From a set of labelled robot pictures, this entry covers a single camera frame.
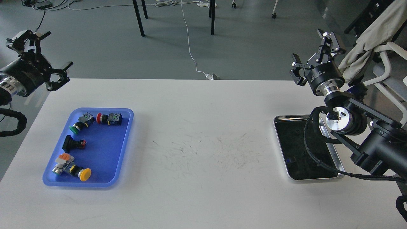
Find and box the white cable on floor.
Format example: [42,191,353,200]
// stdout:
[154,0,217,77]

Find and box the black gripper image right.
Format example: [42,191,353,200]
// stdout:
[290,29,346,97]

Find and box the black square push button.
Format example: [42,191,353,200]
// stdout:
[62,135,87,153]

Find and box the green push button switch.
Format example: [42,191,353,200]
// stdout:
[69,113,95,134]

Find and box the black table leg right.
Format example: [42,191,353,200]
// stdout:
[209,0,216,35]

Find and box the silver metal tray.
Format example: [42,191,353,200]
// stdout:
[273,115,344,181]

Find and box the black table leg left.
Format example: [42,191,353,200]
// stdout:
[132,0,148,37]

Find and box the white power adapter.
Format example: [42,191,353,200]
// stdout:
[205,74,220,80]

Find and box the blue plastic tray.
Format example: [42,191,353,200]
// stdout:
[42,108,134,188]

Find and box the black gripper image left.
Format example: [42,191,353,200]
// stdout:
[0,30,74,97]

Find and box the red push button switch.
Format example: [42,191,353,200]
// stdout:
[96,113,122,126]

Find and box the black table leg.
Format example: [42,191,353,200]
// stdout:
[209,0,216,35]
[132,0,148,37]

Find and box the yellow push button switch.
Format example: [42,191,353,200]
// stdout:
[68,165,92,182]

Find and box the black cable on floor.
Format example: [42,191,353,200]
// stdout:
[21,0,75,34]

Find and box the silver orange push button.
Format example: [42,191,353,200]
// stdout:
[52,153,75,176]

